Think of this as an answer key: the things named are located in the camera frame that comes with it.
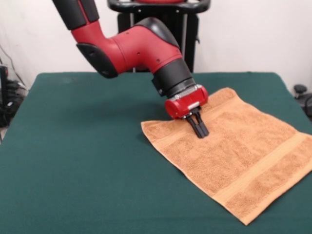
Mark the orange terry towel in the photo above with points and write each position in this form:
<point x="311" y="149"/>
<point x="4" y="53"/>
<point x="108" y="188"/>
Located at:
<point x="231" y="158"/>

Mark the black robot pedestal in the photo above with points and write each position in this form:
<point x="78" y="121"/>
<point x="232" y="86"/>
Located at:
<point x="158" y="9"/>

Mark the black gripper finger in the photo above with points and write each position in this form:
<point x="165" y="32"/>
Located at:
<point x="202" y="124"/>
<point x="196" y="128"/>

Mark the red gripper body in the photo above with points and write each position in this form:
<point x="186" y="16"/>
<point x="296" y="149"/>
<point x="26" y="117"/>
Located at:
<point x="187" y="103"/>

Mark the dark green table cloth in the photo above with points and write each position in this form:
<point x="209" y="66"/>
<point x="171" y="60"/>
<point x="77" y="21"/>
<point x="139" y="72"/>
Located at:
<point x="61" y="158"/>

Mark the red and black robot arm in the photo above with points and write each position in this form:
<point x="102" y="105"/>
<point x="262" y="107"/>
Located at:
<point x="136" y="48"/>

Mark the black electronics box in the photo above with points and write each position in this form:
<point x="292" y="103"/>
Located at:
<point x="3" y="78"/>

